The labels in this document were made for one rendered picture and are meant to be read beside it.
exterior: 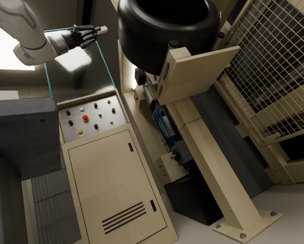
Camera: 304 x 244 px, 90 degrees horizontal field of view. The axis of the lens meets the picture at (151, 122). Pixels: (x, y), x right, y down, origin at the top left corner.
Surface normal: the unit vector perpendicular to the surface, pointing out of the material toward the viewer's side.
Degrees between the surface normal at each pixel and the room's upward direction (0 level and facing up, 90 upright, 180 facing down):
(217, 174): 90
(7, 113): 90
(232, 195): 90
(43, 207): 90
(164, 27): 99
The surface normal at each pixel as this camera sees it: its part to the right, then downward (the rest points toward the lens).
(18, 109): 0.44, -0.50
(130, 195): 0.14, -0.42
